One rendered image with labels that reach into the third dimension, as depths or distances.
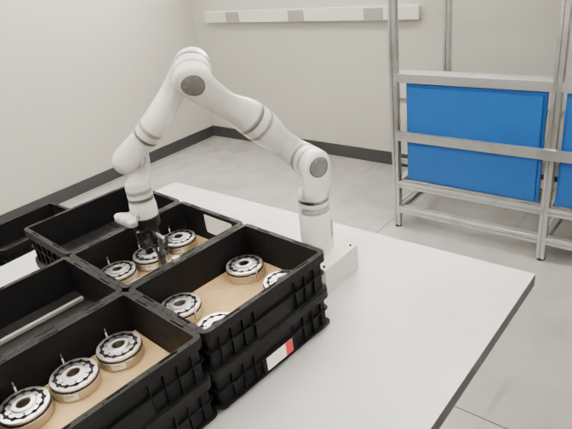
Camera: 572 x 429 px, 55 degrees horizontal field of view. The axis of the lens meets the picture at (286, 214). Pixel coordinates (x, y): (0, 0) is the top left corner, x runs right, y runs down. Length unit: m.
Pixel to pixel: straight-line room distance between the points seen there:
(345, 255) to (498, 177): 1.53
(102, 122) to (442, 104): 2.83
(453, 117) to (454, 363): 1.83
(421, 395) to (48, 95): 3.77
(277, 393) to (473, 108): 2.00
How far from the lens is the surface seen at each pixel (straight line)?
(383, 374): 1.36
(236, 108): 1.36
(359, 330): 1.48
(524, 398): 2.35
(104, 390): 1.28
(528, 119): 2.88
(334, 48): 4.35
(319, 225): 1.58
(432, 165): 3.15
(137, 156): 1.47
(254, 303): 1.24
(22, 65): 4.46
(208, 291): 1.48
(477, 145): 2.98
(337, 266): 1.62
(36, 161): 4.54
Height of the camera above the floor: 1.63
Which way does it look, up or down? 26 degrees down
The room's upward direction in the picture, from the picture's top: 7 degrees counter-clockwise
